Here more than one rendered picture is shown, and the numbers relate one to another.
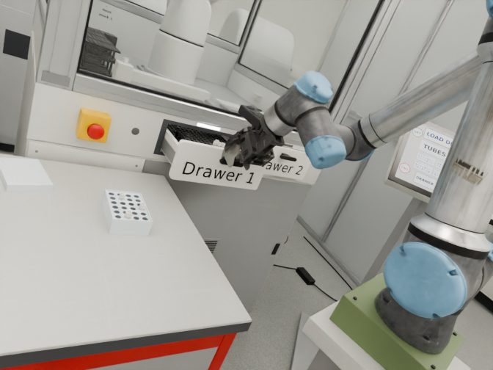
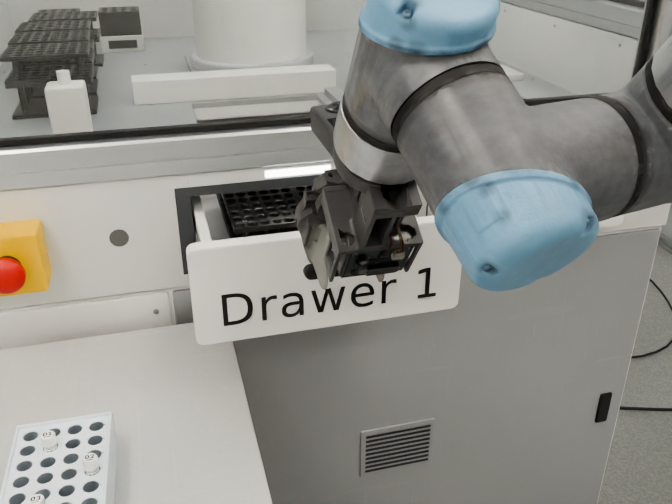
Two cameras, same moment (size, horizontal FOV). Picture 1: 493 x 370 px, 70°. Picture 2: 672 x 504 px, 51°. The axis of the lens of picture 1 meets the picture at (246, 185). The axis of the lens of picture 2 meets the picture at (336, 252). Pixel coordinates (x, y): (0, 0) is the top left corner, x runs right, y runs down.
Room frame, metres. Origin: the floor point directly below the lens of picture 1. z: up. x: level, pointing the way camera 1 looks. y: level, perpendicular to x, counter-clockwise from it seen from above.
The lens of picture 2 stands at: (0.37, -0.16, 1.23)
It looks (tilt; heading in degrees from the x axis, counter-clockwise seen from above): 27 degrees down; 22
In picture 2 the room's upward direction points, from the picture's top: straight up
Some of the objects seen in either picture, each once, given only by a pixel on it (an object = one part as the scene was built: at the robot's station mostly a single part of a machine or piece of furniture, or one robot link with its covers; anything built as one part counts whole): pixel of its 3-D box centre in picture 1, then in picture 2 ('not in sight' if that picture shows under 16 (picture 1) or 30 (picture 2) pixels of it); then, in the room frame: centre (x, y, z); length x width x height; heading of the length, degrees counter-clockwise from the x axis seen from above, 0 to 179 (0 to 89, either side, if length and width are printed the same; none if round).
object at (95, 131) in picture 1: (95, 131); (5, 273); (0.83, 0.40, 0.88); 0.04 x 0.03 x 0.04; 127
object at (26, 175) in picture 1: (23, 173); not in sight; (0.69, 0.47, 0.77); 0.13 x 0.09 x 0.02; 50
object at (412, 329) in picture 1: (421, 305); not in sight; (0.64, -0.42, 0.87); 0.15 x 0.15 x 0.10
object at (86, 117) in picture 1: (93, 125); (10, 259); (0.86, 0.42, 0.88); 0.07 x 0.05 x 0.07; 127
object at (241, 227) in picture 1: (142, 197); (278, 330); (1.48, 0.43, 0.40); 1.03 x 0.95 x 0.80; 127
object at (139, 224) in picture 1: (125, 211); (61, 481); (0.69, 0.23, 0.78); 0.12 x 0.08 x 0.04; 36
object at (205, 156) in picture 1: (221, 167); (331, 278); (0.96, 0.08, 0.87); 0.29 x 0.02 x 0.11; 127
